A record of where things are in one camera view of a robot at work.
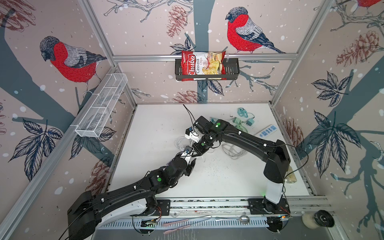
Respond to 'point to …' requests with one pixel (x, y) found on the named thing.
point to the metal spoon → (243, 219)
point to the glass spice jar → (291, 178)
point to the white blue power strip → (267, 131)
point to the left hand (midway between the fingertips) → (192, 157)
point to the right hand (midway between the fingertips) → (190, 158)
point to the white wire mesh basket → (97, 117)
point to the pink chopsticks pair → (169, 223)
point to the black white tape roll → (319, 219)
